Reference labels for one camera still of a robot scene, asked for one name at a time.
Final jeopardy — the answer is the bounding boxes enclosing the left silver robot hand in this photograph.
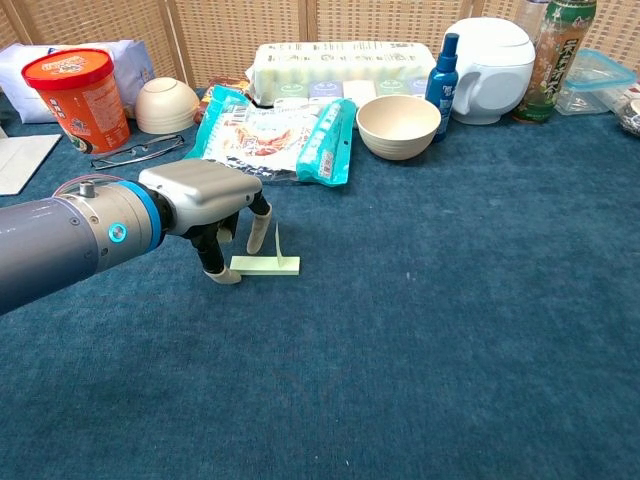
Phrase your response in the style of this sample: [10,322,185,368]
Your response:
[138,158,274,286]

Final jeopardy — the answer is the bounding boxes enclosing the green sticky note pad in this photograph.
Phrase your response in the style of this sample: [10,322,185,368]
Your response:
[229,254,302,276]

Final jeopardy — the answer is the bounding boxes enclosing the green sticky note sheet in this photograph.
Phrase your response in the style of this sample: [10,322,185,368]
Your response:
[273,222,289,269]

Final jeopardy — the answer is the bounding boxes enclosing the teal snack bag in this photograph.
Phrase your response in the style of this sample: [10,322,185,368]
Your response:
[184,84,357,189]

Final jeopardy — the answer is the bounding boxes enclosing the black eyeglasses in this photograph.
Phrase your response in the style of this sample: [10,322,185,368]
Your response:
[90,133,185,171]

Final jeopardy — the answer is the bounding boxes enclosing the upturned beige bowl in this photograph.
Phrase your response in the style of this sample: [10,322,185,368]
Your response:
[134,77,201,135]

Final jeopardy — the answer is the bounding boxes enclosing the brown orange cookie packet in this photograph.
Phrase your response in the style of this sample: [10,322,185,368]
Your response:
[192,75,251,126]

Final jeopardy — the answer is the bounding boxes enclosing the green tissue packet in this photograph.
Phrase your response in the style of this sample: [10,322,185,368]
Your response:
[374,77,412,100]
[273,79,311,109]

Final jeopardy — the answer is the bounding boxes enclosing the white tissue pack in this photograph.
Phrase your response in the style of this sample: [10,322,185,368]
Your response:
[0,39,156,125]

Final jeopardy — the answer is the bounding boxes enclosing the red instant noodle cup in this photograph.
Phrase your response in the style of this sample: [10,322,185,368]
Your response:
[20,48,132,155]

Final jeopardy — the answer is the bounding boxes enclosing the wicker folding screen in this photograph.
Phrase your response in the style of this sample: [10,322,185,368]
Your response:
[0,0,640,91]

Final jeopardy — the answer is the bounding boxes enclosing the white paper roll pack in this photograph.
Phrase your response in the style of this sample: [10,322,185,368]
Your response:
[248,41,437,107]

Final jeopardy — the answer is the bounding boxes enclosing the upright beige bowl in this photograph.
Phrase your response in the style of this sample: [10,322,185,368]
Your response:
[355,95,443,161]

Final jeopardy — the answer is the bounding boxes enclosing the blue felt table cover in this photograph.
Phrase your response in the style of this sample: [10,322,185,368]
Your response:
[0,87,640,480]

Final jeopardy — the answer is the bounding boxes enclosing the blue spray bottle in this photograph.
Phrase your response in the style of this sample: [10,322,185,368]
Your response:
[424,32,460,144]

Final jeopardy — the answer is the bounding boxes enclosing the white plastic jug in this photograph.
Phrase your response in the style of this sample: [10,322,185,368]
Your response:
[443,17,536,126]

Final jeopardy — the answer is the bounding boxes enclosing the clear water bottle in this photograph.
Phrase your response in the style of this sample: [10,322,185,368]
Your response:
[514,0,551,42]

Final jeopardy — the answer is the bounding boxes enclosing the green tea bottle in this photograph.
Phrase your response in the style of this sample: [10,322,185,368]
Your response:
[512,0,598,125]

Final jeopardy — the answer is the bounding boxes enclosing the clear container teal lid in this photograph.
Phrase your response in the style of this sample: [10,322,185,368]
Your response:
[554,48,639,116]

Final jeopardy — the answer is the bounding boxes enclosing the clear glass bowl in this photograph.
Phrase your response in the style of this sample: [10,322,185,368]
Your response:
[617,97,640,139]

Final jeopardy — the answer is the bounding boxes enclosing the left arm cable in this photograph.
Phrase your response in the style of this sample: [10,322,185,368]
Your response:
[52,174,127,197]

